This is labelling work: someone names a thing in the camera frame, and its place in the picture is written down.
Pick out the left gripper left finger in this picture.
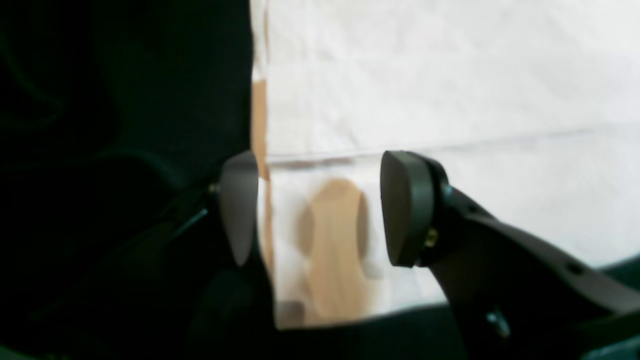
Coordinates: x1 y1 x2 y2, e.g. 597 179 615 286
30 151 274 360

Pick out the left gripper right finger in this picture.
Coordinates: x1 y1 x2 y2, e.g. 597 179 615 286
380 151 640 360

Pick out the pink T-shirt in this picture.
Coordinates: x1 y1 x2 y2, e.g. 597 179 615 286
250 0 640 330

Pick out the black table cloth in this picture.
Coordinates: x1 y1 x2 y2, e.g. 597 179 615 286
1 0 639 360

